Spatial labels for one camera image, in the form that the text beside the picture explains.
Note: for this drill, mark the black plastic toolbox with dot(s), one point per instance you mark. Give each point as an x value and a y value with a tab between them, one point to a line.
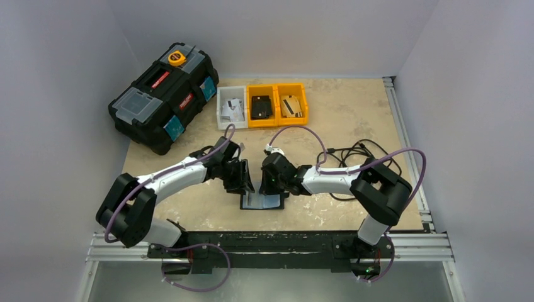
160	104

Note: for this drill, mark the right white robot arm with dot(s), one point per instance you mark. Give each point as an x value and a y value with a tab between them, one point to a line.
381	192

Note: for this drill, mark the right yellow plastic bin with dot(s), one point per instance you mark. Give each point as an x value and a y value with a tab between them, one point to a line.
298	90

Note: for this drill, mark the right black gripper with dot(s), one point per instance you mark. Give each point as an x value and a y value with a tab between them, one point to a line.
272	182

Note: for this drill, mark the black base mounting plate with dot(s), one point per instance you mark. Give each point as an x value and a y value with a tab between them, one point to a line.
336	251

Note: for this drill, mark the yellow tape measure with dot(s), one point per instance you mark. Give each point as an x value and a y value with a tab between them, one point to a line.
176	58

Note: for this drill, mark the gold credit cards stack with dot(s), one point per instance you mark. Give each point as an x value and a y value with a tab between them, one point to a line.
290	107

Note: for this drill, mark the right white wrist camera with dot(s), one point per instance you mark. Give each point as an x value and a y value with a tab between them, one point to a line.
269	149

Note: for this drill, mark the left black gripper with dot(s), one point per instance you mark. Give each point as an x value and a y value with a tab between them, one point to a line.
239	186

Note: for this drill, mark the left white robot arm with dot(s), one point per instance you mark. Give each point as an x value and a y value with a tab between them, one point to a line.
127	212

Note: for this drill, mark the white plastic bin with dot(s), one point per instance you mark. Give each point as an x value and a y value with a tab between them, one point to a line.
224	93

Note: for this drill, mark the silver credit cards stack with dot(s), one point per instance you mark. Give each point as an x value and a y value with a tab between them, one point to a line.
233	110

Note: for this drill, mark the black leather card holder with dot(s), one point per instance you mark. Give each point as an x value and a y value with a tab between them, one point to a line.
256	201

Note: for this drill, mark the yellow plastic bin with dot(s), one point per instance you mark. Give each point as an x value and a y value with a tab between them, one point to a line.
258	90
298	90

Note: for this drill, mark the middle yellow plastic bin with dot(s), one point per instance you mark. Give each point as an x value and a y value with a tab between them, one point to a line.
258	90

